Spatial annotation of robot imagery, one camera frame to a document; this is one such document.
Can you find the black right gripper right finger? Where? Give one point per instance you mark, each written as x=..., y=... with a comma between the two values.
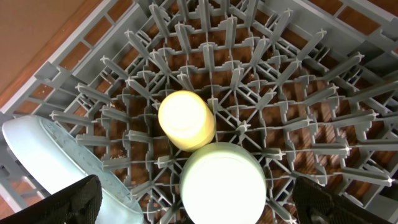
x=317, y=205

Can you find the large light blue plate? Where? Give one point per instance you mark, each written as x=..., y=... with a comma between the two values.
x=54, y=159

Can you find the grey dishwasher rack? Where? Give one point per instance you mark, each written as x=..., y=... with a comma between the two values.
x=308, y=87

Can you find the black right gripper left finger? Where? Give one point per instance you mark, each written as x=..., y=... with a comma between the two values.
x=78, y=203

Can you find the yellow plastic cup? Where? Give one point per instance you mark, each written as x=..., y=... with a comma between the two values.
x=186, y=120

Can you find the green bowl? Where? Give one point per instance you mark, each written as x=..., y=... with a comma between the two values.
x=223, y=183

